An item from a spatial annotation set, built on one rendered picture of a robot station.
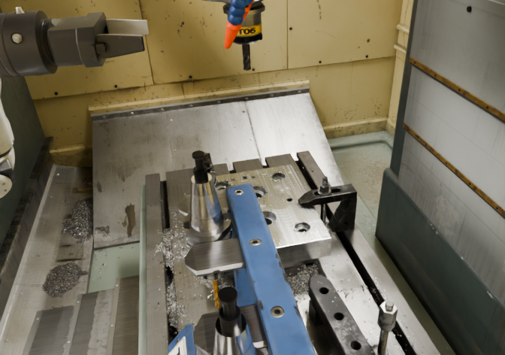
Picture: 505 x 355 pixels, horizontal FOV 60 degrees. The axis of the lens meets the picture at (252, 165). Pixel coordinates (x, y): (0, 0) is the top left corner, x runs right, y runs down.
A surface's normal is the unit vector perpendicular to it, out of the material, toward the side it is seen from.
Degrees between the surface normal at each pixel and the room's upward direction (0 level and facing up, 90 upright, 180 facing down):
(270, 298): 0
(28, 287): 17
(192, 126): 24
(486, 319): 90
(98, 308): 7
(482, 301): 90
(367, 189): 0
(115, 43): 90
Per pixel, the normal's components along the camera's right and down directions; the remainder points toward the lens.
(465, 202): -0.98, 0.15
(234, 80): 0.21, 0.51
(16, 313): 0.25, -0.85
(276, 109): 0.04, -0.56
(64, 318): -0.07, -0.91
